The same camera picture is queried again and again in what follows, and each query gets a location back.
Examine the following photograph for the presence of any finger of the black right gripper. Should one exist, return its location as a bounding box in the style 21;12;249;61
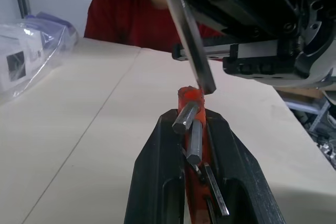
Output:
172;0;301;41

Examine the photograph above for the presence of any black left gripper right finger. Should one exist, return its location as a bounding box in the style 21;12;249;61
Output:
204;109;286;224

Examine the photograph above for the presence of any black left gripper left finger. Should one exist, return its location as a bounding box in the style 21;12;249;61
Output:
123;108;190;224

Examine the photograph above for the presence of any long silver hex key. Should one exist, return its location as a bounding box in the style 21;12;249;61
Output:
154;0;217;95

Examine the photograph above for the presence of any red hex key holder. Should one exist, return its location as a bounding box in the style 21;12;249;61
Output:
176;85;219;224

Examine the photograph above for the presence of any medium silver hex key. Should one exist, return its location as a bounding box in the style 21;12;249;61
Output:
203;163;230;217

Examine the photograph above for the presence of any small silver hex key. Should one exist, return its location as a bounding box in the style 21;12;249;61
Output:
205;196;217;224
181;147;203;183

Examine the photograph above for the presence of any thick silver hex key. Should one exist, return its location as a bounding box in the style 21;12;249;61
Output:
186;120;204;165

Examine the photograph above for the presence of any thickest silver hex key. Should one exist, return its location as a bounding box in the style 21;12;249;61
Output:
172;100;198;134

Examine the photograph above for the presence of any brown wooden board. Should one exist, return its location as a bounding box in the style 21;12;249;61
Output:
277;87;324;102

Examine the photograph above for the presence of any person in red shirt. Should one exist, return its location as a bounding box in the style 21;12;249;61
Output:
83;0;227;55

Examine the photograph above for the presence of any clear plastic bag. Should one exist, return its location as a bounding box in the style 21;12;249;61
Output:
0;11;80;104

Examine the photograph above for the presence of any blue package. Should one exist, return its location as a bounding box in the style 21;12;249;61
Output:
26;11;79;48

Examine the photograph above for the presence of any white printed box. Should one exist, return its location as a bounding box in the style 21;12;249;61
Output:
0;27;46;91

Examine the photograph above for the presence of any grey metal shelf frame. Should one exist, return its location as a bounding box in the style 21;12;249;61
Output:
307;100;332;137

